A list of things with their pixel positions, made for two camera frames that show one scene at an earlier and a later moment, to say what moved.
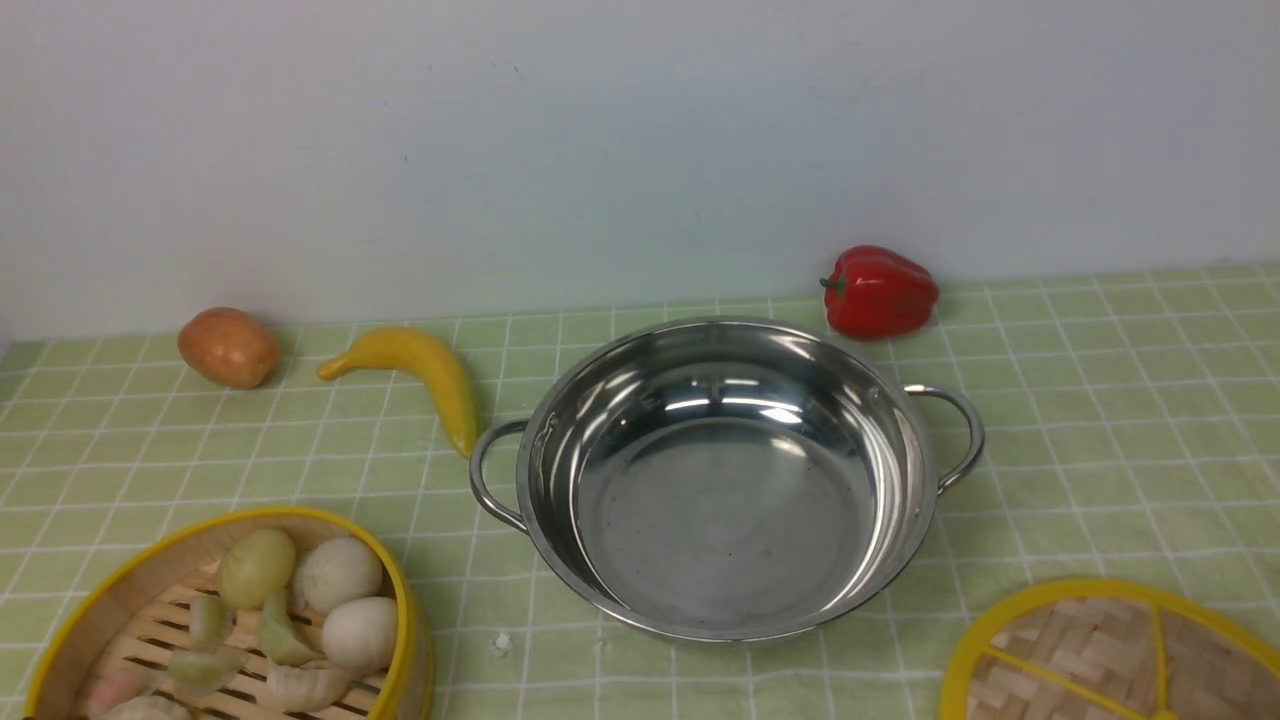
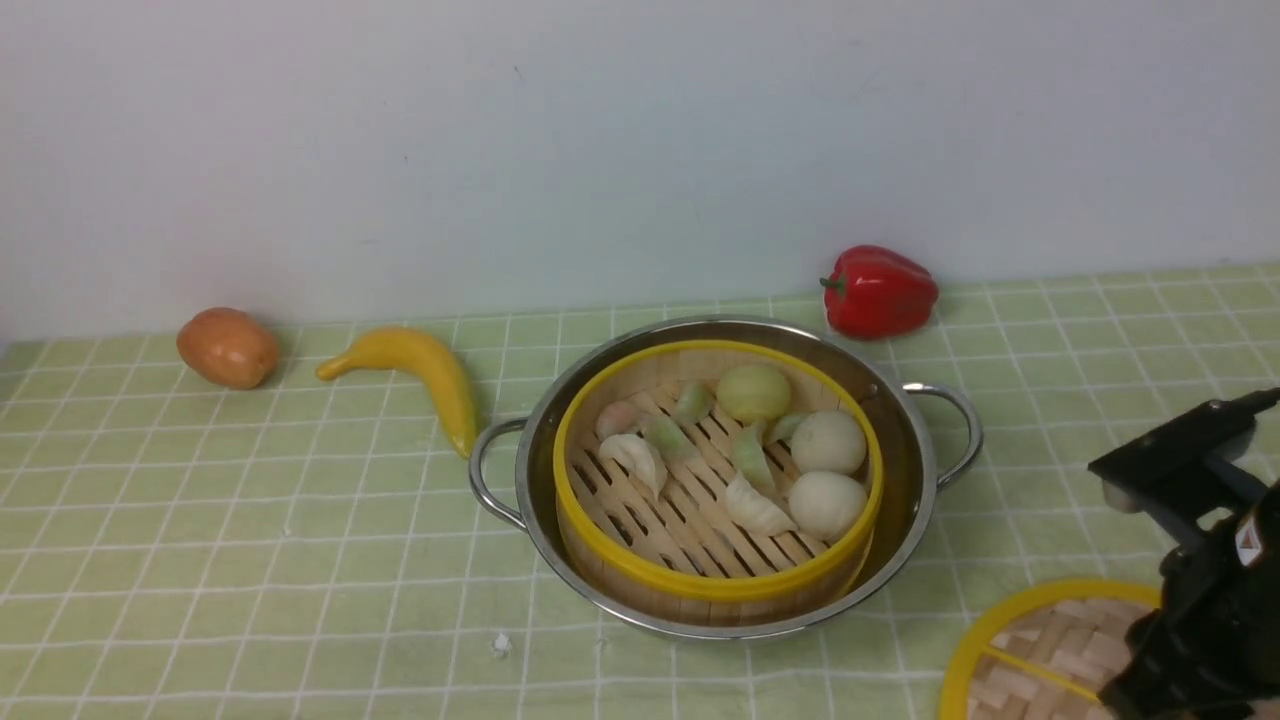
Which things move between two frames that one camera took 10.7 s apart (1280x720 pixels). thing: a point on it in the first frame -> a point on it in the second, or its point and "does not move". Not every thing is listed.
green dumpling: x=281 y=637 -> x=752 y=456
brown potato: x=230 y=348 does not move
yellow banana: x=419 y=352 does not move
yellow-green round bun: x=255 y=564 -> x=753 y=394
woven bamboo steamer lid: x=1107 y=649 does not move
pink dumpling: x=115 y=688 -> x=616 y=418
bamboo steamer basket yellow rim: x=132 y=619 -> x=717 y=483
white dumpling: x=307 y=690 -> x=750 y=509
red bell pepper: x=874 y=292 does not move
